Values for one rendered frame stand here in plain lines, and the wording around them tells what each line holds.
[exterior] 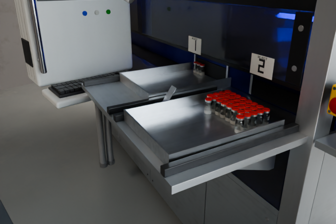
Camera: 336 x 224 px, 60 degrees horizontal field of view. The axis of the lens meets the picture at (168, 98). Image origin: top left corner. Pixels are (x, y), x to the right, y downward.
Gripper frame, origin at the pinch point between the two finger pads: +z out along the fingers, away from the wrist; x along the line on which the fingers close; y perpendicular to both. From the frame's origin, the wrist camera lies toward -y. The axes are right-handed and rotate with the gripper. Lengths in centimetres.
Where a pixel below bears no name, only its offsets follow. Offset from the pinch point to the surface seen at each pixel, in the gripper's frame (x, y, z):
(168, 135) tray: 31.0, -6.4, 22.0
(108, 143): 135, 2, -12
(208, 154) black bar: 20.6, -8.5, 32.0
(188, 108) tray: 41.7, 7.8, 21.7
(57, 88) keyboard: 75, -2, -30
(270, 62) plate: 25.2, 25.4, 33.9
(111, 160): 144, -4, -5
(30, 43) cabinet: 70, 6, -51
